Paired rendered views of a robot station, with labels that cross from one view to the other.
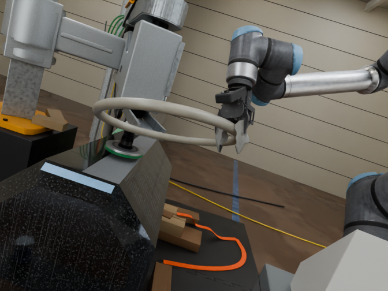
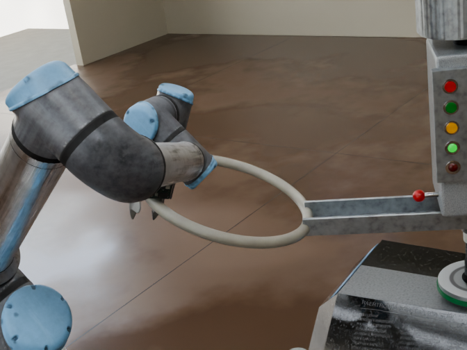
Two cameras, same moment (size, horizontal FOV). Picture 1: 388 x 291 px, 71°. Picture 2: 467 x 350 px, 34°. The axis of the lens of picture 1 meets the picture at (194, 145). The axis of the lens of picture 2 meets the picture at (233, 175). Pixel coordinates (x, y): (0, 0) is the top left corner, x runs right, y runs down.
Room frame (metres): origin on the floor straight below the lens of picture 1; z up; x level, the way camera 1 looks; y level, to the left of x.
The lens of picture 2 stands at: (2.03, -1.48, 2.05)
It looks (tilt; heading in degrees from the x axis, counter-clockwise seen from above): 22 degrees down; 125
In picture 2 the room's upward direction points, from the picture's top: 9 degrees counter-clockwise
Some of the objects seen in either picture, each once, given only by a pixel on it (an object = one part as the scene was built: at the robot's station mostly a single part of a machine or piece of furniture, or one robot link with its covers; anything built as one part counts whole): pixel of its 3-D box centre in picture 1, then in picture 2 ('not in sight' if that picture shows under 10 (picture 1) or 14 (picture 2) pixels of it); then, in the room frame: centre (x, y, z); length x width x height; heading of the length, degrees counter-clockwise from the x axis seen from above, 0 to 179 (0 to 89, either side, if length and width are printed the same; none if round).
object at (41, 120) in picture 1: (50, 122); not in sight; (1.78, 0.98, 0.81); 0.20 x 0.10 x 0.05; 100
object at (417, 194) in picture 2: not in sight; (427, 195); (1.40, 0.25, 1.20); 0.08 x 0.03 x 0.03; 24
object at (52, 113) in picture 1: (56, 115); not in sight; (1.99, 1.07, 0.80); 0.20 x 0.10 x 0.05; 46
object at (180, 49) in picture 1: (172, 69); (450, 125); (1.47, 0.24, 1.40); 0.08 x 0.03 x 0.28; 24
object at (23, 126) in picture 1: (18, 115); not in sight; (1.82, 1.23, 0.76); 0.49 x 0.49 x 0.05; 2
